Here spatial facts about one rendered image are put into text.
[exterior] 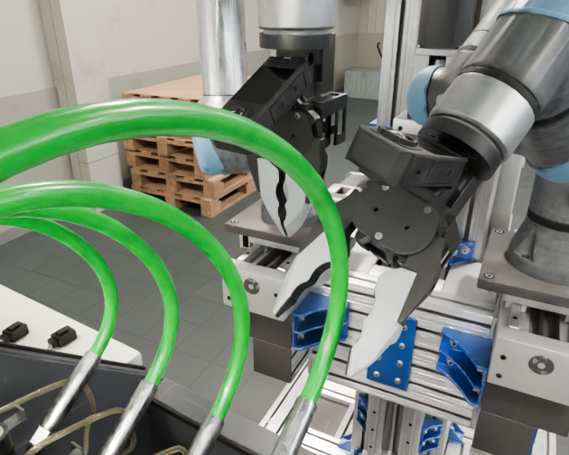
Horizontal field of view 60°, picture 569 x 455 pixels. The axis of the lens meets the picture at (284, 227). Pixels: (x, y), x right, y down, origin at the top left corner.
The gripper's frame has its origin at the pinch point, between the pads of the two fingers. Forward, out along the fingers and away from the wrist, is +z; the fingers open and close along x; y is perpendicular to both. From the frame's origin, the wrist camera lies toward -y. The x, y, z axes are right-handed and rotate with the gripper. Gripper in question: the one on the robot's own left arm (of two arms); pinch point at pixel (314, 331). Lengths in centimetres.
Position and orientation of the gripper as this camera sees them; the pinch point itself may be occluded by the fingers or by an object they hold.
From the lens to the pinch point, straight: 39.8
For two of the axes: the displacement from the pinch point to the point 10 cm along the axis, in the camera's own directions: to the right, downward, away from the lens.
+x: -7.0, -4.9, 5.2
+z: -5.9, 8.0, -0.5
